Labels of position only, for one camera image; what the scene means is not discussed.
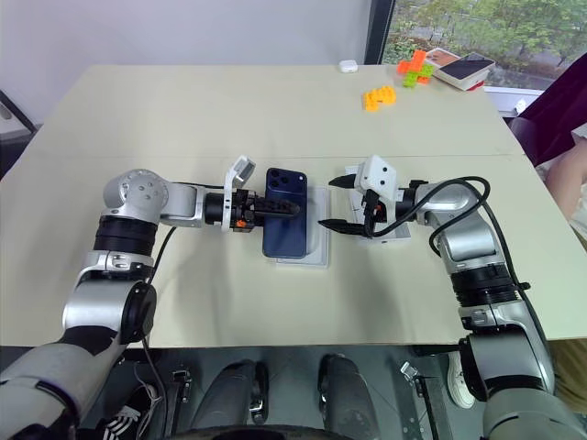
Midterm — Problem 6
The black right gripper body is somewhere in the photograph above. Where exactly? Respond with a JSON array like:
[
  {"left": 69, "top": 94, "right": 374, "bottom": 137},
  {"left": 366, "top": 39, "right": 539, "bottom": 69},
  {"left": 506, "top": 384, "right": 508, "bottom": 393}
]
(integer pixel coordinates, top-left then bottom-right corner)
[{"left": 361, "top": 188, "right": 393, "bottom": 238}]

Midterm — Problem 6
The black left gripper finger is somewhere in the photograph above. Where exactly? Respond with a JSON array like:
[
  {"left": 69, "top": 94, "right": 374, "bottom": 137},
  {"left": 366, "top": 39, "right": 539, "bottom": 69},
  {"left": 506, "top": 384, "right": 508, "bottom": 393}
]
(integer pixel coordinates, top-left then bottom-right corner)
[{"left": 255, "top": 198, "right": 302, "bottom": 217}]

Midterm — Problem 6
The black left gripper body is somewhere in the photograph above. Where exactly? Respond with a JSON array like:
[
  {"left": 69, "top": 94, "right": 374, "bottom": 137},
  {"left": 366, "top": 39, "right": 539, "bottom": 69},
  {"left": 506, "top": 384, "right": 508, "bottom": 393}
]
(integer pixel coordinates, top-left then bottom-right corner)
[{"left": 229, "top": 188, "right": 266, "bottom": 234}]

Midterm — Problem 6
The dark blue smartphone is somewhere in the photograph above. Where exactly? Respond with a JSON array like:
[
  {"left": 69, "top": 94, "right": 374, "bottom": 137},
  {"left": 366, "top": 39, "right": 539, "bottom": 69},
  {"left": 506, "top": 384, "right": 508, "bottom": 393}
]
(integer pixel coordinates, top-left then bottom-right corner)
[{"left": 261, "top": 167, "right": 308, "bottom": 259}]

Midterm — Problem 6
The white box with dark print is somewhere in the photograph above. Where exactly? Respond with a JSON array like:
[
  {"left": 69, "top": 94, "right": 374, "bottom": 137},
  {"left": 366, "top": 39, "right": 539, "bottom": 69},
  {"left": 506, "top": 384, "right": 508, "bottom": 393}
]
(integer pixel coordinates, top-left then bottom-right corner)
[{"left": 433, "top": 51, "right": 497, "bottom": 94}]

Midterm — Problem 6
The yellow toy brick cluster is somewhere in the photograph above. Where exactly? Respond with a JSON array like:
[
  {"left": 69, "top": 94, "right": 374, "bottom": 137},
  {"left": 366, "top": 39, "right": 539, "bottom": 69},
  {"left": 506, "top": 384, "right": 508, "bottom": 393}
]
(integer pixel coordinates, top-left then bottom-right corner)
[{"left": 361, "top": 86, "right": 398, "bottom": 113}]

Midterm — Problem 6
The green toy brick cluster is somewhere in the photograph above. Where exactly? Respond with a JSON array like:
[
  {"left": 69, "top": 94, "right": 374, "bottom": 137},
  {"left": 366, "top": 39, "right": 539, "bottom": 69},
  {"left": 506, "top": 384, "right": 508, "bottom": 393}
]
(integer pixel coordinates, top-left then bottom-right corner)
[{"left": 402, "top": 63, "right": 436, "bottom": 89}]

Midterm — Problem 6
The orange toy brick cluster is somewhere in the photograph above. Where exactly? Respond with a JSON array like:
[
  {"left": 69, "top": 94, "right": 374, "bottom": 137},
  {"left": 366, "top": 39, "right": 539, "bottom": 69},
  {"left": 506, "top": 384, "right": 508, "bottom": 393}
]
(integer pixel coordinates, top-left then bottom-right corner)
[{"left": 396, "top": 49, "right": 426, "bottom": 75}]

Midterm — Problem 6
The dark grey rounded shape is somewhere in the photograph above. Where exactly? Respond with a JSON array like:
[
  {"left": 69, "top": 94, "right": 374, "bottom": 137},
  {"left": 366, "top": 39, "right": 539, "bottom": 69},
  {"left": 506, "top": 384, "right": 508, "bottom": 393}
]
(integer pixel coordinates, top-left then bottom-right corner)
[
  {"left": 317, "top": 352, "right": 382, "bottom": 440},
  {"left": 189, "top": 358, "right": 271, "bottom": 440}
]

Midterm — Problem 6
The white window sill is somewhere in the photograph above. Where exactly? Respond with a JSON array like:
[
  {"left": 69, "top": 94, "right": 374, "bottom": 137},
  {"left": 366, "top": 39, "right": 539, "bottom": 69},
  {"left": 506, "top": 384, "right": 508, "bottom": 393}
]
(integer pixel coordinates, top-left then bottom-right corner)
[{"left": 483, "top": 85, "right": 548, "bottom": 116}]

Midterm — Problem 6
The white sneaker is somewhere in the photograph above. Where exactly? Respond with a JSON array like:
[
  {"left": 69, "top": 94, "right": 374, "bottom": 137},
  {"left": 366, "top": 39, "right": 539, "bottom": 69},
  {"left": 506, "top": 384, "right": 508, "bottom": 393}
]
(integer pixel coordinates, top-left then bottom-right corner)
[{"left": 447, "top": 351, "right": 477, "bottom": 410}]

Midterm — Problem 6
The person bare limb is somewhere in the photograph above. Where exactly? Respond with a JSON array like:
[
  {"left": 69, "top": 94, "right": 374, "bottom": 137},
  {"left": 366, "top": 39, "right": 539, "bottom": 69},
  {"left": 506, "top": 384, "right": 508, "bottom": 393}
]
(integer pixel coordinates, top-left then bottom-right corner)
[{"left": 544, "top": 127, "right": 587, "bottom": 251}]

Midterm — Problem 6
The dark maroon garment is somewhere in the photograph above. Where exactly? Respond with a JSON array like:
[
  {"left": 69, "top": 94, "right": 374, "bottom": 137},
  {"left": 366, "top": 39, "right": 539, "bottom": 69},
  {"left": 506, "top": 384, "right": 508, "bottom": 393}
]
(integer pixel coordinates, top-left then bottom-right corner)
[{"left": 509, "top": 39, "right": 587, "bottom": 169}]

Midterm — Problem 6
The black white striped shoe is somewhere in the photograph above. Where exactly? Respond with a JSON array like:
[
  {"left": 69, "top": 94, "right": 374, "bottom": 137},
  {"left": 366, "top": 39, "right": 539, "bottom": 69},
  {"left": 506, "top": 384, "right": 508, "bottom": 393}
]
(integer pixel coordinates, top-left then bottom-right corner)
[{"left": 103, "top": 397, "right": 145, "bottom": 440}]

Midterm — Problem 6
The black grey chair part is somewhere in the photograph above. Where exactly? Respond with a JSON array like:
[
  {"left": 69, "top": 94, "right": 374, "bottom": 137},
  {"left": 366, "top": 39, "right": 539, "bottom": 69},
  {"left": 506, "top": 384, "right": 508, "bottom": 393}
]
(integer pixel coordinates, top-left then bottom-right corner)
[{"left": 0, "top": 89, "right": 38, "bottom": 138}]

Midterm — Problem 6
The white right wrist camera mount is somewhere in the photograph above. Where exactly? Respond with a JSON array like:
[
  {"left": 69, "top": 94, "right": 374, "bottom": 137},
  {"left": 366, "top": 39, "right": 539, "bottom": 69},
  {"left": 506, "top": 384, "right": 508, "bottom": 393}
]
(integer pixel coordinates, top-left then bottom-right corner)
[{"left": 355, "top": 154, "right": 401, "bottom": 202}]

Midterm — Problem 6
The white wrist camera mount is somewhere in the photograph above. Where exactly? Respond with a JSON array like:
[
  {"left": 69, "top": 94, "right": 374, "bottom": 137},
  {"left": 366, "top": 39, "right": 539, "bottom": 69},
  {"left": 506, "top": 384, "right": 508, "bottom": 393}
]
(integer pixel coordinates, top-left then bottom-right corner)
[
  {"left": 222, "top": 155, "right": 257, "bottom": 234},
  {"left": 355, "top": 154, "right": 401, "bottom": 202}
]

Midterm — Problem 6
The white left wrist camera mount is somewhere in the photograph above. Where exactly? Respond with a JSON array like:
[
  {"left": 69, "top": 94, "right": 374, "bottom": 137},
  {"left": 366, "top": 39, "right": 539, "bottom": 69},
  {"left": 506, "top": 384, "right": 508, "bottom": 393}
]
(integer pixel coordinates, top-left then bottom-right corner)
[{"left": 222, "top": 155, "right": 257, "bottom": 234}]

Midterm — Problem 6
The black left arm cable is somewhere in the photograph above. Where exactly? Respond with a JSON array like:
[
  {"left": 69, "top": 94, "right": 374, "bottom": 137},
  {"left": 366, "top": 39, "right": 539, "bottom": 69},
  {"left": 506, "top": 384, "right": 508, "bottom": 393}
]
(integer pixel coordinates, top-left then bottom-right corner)
[{"left": 137, "top": 225, "right": 179, "bottom": 413}]

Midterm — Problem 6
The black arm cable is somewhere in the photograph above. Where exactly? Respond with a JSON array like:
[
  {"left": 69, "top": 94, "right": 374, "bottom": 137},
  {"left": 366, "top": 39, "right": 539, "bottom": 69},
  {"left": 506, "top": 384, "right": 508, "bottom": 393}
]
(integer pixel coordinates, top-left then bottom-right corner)
[
  {"left": 137, "top": 225, "right": 179, "bottom": 413},
  {"left": 366, "top": 176, "right": 559, "bottom": 381}
]

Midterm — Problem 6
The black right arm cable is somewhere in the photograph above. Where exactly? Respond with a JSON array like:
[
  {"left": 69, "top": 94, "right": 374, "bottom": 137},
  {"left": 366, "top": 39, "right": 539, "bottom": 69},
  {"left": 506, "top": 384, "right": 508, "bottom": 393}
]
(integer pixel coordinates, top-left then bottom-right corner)
[{"left": 366, "top": 176, "right": 559, "bottom": 381}]

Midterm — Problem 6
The black window frame post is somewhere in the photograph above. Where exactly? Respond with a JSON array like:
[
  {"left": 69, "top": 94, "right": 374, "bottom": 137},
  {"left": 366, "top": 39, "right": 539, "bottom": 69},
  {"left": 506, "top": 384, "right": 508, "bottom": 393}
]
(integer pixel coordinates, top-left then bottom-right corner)
[{"left": 363, "top": 0, "right": 398, "bottom": 66}]

